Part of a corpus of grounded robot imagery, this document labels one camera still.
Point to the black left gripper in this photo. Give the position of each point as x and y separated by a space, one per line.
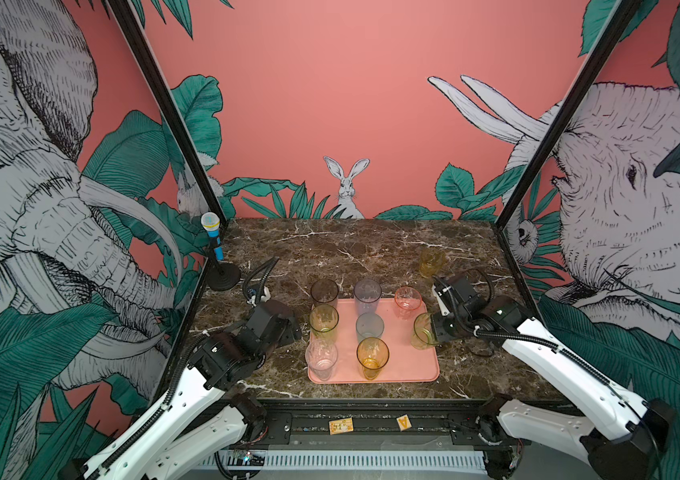
292 334

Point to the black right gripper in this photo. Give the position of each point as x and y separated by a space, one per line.
441 335

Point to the short green glass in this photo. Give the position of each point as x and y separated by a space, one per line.
423 336

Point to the short pink glass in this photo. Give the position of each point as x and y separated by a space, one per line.
408 301

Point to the short yellow glass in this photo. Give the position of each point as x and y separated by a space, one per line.
432 260

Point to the frosted teal cup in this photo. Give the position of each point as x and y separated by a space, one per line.
369 325

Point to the tall blue glass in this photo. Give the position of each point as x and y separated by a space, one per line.
367 294

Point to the tall clear glass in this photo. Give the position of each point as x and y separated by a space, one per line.
321 357

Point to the tall yellow glass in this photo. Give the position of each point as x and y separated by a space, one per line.
372 354

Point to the tall green glass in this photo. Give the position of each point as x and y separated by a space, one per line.
323 322

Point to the tall smoky grey glass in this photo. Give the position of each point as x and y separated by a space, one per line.
325 292

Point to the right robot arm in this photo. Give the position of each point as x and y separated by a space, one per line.
618 433

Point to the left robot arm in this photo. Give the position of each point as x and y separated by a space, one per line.
166 441

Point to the pink plastic tray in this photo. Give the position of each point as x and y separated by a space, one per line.
406 363

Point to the black microphone stand base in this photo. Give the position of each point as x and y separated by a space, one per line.
223 276

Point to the small yellow letter tag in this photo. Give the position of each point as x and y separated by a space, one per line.
404 423

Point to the blue toy microphone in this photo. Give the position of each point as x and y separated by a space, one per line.
211 223

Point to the white ribbed panel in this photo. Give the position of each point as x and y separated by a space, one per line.
471 462

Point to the black front rail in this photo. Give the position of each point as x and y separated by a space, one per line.
288 419

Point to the yellow tag on rail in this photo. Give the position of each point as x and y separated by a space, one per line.
340 426

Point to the black corner frame post left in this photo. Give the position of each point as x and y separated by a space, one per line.
125 15

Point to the black corner frame post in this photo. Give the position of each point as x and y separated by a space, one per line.
125 15
609 36

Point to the black corner frame post right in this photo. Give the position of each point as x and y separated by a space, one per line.
609 36

